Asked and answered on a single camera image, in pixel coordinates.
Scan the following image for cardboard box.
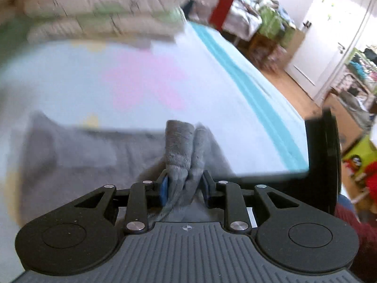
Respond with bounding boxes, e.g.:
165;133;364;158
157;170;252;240
322;93;369;154

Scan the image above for green and red toy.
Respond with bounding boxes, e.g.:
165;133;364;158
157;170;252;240
342;136;377;210

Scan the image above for shelf with clothes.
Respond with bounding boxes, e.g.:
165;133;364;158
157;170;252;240
339;46;377;115

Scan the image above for green storage box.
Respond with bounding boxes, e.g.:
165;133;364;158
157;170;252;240
259;6;291;41

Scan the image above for red cloth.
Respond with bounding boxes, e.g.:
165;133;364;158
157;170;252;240
209;0;234;31

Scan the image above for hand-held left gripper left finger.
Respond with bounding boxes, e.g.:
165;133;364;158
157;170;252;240
74;175;169;234

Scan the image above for folded beige and green duvet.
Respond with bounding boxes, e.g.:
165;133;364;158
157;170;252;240
22;0;190;45

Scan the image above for person's right leg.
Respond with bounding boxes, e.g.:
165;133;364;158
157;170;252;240
338;195;359;223

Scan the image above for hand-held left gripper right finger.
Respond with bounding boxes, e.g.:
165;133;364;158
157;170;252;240
203;171;298;234

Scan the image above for white door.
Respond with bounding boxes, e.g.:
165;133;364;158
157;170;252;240
284;0;375;102

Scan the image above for grey fleece pants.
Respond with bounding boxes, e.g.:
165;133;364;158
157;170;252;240
18;110;236;227

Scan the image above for pile of clothes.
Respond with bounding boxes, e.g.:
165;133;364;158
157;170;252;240
203;0;295;48

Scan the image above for light blue printed bed sheet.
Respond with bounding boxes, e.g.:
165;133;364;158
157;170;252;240
0;21;310;275

